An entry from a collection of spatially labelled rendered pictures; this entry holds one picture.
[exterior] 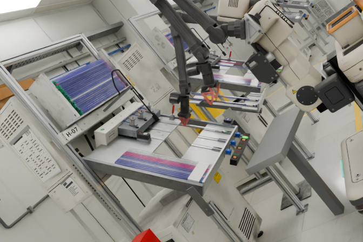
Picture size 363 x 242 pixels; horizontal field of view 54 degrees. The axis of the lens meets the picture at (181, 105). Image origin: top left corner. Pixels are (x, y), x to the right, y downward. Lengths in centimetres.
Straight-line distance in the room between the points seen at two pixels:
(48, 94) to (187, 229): 109
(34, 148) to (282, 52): 149
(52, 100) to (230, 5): 112
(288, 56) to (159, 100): 177
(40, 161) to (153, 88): 146
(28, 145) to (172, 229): 97
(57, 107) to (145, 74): 138
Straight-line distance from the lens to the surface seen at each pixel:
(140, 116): 232
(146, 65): 332
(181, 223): 204
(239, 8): 183
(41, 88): 218
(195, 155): 202
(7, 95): 242
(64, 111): 214
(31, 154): 230
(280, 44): 185
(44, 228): 350
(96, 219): 378
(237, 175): 345
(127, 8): 551
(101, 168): 201
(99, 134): 217
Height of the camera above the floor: 117
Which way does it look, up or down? 3 degrees down
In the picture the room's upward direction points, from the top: 39 degrees counter-clockwise
